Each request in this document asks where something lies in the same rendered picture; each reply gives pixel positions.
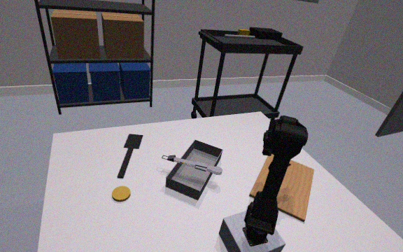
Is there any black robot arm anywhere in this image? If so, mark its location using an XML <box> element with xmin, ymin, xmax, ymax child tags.
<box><xmin>243</xmin><ymin>115</ymin><xmax>308</xmax><ymax>246</ymax></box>

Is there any wooden board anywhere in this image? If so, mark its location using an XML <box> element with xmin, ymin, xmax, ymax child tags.
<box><xmin>249</xmin><ymin>154</ymin><xmax>314</xmax><ymax>222</ymax></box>

